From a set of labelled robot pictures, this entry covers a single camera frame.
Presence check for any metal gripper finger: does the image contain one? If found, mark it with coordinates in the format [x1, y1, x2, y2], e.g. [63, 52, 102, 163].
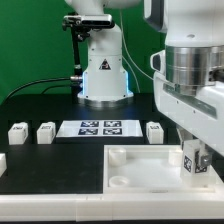
[177, 127, 193, 148]
[199, 141, 213, 167]

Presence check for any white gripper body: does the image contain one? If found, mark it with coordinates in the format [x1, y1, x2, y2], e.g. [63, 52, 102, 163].
[154, 72, 224, 156]

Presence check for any white square tabletop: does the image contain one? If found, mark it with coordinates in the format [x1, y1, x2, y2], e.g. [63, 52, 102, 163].
[103, 145, 224, 193]

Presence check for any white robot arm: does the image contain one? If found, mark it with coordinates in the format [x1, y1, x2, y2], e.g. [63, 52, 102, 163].
[63, 0, 224, 162]

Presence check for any white L-shaped fence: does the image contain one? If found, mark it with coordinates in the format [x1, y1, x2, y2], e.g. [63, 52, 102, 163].
[0, 150, 224, 223]

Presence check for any white marker sheet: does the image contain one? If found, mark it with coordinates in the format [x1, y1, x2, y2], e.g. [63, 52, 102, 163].
[57, 120, 143, 138]

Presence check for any white block left edge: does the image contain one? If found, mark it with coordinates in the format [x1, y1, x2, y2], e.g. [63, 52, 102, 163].
[0, 153, 7, 177]

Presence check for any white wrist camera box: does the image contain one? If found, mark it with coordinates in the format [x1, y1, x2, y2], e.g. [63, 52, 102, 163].
[150, 50, 166, 73]

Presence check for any grey cable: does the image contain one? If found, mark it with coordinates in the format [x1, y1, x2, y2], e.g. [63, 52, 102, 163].
[119, 8, 155, 94]

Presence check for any black cable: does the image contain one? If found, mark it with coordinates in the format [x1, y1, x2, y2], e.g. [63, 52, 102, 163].
[0, 76, 73, 104]

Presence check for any black camera on stand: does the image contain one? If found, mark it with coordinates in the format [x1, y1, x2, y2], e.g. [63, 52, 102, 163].
[62, 12, 115, 103]

